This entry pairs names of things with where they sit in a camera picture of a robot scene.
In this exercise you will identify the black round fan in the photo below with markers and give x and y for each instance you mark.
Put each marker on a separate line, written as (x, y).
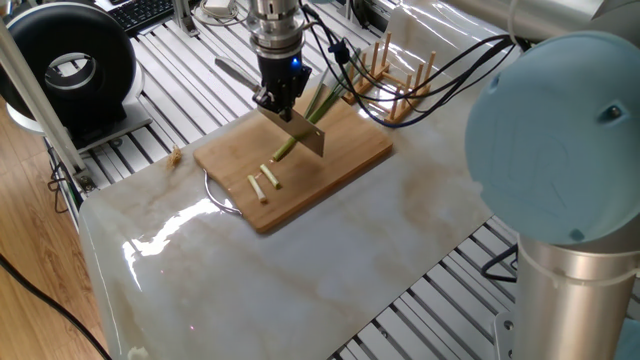
(105, 55)

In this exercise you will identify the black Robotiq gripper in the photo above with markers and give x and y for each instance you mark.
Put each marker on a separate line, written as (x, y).
(282, 78)

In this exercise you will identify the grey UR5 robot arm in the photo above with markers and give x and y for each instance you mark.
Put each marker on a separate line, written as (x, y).
(560, 140)

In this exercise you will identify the wooden slotted rack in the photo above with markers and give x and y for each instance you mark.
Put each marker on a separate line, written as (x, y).
(400, 105)

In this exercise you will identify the green garlic stalk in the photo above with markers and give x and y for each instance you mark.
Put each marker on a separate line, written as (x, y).
(322, 100)

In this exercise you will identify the white desk gadget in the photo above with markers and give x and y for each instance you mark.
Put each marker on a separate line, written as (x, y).
(215, 10)

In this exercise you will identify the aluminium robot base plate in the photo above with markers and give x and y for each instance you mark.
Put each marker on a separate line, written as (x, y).
(510, 340)

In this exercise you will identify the bamboo cutting board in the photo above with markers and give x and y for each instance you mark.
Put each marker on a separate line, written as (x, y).
(340, 175)

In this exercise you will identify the white marble pattern mat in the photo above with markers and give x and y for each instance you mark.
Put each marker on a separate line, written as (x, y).
(330, 280)

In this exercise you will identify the short white garlic piece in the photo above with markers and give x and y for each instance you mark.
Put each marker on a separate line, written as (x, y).
(271, 176)
(257, 188)

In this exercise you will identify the steel kitchen knife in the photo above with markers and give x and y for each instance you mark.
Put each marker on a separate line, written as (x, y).
(305, 135)

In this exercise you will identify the black computer keyboard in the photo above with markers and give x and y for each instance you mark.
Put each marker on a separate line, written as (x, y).
(145, 12)

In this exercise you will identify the aluminium frame post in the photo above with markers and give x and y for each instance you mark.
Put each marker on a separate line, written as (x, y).
(40, 100)

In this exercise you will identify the small tan garlic scrap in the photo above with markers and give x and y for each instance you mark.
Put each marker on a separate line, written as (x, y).
(175, 155)

